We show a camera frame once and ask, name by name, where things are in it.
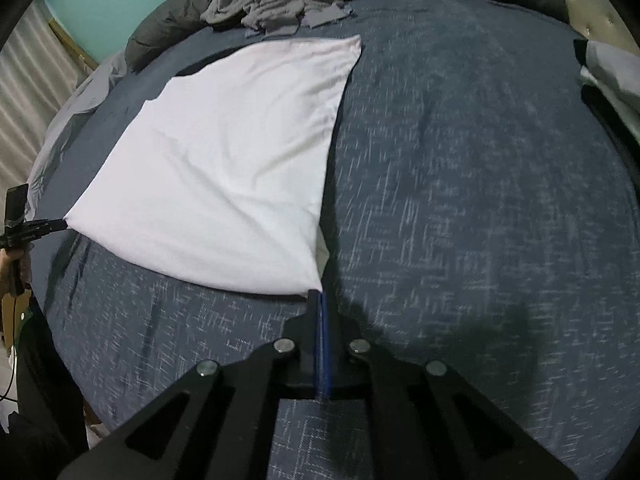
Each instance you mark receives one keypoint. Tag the person's dark trousers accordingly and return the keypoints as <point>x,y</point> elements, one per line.
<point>50,406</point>

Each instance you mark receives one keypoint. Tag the cream tufted headboard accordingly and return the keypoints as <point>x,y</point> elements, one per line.
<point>600,20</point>

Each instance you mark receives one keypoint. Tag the striped beige curtain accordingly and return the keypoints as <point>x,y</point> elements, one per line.
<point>37,78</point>

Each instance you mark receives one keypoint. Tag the person's left hand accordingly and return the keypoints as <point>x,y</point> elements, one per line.
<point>15,266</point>

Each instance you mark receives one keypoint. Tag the grey crumpled garment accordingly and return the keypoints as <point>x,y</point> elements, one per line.
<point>275,17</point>

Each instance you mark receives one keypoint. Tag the blue patterned bed sheet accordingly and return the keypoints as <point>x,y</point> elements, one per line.
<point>477,211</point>

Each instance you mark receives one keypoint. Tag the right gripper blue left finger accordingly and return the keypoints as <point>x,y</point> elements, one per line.
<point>216,421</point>

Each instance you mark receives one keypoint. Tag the light grey blanket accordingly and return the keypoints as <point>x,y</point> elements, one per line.
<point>67,123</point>

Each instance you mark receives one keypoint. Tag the stack of folded clothes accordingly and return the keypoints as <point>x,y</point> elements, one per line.
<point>610,87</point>

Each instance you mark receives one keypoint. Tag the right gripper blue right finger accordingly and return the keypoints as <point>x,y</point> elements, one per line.
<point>424,421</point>

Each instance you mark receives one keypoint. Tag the white polo shirt black trim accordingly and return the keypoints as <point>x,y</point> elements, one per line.
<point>219,180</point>

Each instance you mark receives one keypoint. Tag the wooden frame by wall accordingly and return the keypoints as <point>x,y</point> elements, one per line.
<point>81,57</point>

